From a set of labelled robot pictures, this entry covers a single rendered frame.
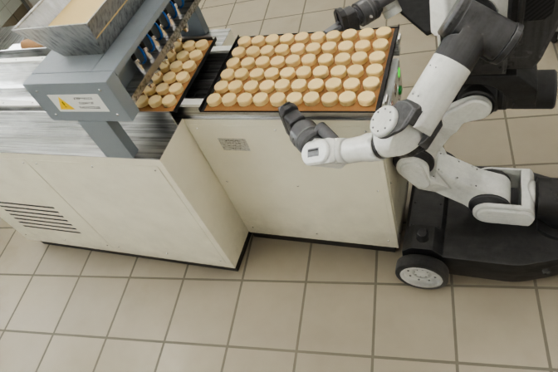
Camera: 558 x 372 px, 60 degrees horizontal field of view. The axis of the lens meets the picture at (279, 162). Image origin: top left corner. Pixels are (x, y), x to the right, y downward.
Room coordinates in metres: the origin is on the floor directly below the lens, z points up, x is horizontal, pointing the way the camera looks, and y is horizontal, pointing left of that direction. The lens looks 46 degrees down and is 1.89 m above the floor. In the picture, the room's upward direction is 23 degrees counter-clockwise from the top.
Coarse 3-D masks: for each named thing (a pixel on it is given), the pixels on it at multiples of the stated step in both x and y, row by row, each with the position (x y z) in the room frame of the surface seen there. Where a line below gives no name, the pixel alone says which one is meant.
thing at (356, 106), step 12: (372, 48) 1.26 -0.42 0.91; (240, 60) 1.50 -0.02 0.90; (312, 72) 1.26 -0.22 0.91; (228, 84) 1.39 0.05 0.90; (324, 84) 1.19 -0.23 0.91; (360, 84) 1.12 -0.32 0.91; (252, 96) 1.27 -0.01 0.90; (216, 108) 1.29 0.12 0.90; (228, 108) 1.27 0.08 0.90; (240, 108) 1.24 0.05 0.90; (252, 108) 1.22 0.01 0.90; (264, 108) 1.19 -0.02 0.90; (276, 108) 1.17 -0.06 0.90; (300, 108) 1.13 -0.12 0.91; (312, 108) 1.10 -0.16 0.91; (324, 108) 1.08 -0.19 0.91; (336, 108) 1.06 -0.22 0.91; (348, 108) 1.04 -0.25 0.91; (360, 108) 1.02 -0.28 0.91; (372, 108) 1.00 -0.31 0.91
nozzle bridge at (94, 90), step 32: (160, 0) 1.58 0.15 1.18; (192, 0) 1.77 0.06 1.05; (128, 32) 1.46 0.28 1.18; (192, 32) 1.90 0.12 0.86; (64, 64) 1.43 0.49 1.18; (96, 64) 1.36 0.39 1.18; (128, 64) 1.45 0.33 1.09; (32, 96) 1.42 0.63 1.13; (64, 96) 1.35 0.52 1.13; (96, 96) 1.28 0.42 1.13; (128, 96) 1.27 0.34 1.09; (96, 128) 1.33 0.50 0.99
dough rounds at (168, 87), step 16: (176, 48) 1.72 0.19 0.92; (192, 48) 1.69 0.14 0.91; (160, 64) 1.65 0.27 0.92; (176, 64) 1.61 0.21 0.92; (192, 64) 1.57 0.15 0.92; (160, 80) 1.57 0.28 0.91; (176, 80) 1.54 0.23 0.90; (144, 96) 1.49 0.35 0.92; (160, 96) 1.46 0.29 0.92; (176, 96) 1.44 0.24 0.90
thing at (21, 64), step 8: (400, 40) 1.26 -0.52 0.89; (216, 48) 1.64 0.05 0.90; (224, 48) 1.61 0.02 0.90; (32, 56) 2.18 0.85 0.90; (40, 56) 2.15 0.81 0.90; (208, 56) 1.65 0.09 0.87; (216, 56) 1.63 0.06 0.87; (224, 56) 1.61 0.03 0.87; (0, 64) 2.27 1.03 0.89; (8, 64) 2.24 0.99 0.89; (16, 64) 2.22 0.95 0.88; (24, 64) 2.19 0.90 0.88; (32, 64) 2.16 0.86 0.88
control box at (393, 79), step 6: (396, 60) 1.24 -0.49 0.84; (390, 66) 1.22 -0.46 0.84; (396, 66) 1.21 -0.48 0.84; (390, 72) 1.19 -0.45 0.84; (396, 72) 1.18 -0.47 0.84; (390, 78) 1.16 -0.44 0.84; (396, 78) 1.17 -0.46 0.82; (390, 84) 1.14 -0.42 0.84; (390, 90) 1.11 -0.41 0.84; (390, 96) 1.09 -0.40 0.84; (396, 96) 1.14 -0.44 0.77; (390, 102) 1.07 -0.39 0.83
